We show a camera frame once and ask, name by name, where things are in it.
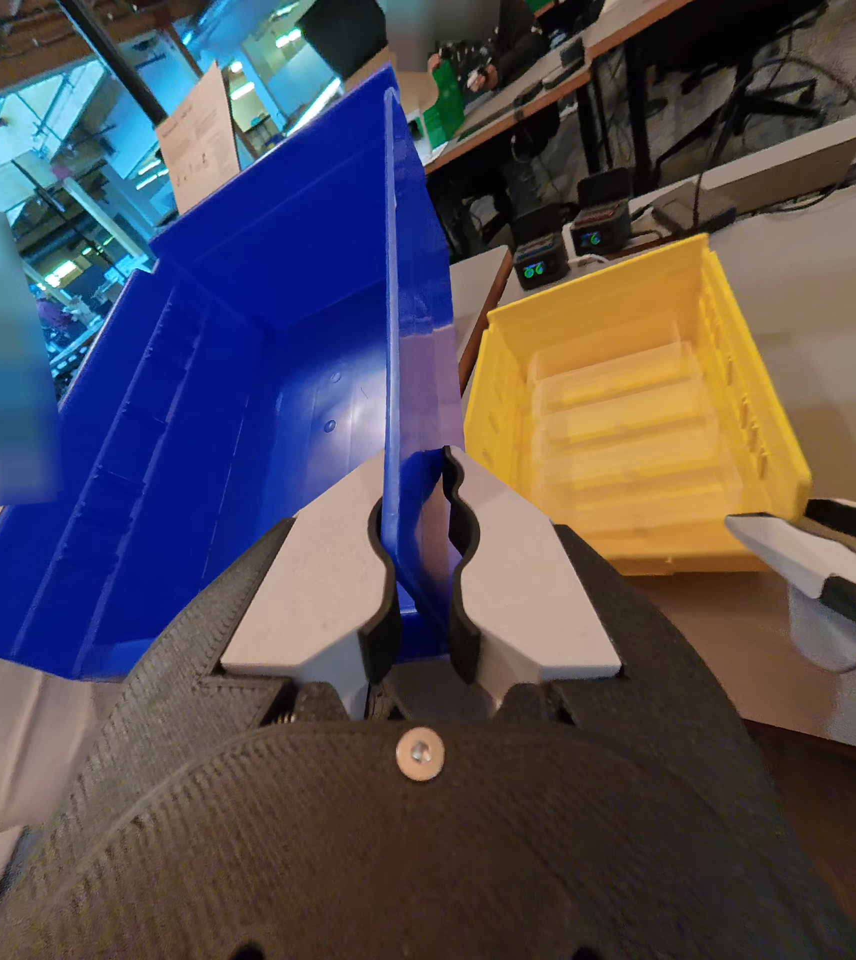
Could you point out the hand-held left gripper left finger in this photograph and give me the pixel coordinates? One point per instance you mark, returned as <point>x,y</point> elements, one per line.
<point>308,600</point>

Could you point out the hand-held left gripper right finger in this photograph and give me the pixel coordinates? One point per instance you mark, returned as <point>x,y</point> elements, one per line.
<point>533,600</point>

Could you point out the yellow plastic shelf bin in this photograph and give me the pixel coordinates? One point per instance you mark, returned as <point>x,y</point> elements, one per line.
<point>495,420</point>

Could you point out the blue plastic bin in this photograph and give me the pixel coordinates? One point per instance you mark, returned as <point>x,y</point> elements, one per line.
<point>263,360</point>

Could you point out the grey desk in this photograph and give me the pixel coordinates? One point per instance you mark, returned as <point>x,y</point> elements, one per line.
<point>833,315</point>

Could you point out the person's beige pants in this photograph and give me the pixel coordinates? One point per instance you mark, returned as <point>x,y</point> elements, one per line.
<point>15,735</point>

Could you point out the black battery charger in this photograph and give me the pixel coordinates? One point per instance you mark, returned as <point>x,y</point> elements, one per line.
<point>540,262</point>
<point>599,229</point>

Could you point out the flat black device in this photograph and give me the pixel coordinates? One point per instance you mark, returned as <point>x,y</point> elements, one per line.
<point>694,210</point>

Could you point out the black case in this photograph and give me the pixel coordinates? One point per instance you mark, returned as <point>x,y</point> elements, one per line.
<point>604,187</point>

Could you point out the white instruction sign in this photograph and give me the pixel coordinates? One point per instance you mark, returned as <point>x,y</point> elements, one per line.
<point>199,142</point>

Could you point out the green bin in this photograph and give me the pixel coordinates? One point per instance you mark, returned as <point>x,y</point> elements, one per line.
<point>444,105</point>

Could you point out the long background table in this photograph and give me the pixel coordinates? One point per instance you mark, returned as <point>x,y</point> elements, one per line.
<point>608,34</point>

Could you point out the black panel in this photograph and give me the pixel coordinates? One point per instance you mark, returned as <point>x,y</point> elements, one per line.
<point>342,37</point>

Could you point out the black pipe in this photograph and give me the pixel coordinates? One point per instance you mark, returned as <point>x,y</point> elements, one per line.
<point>117,64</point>

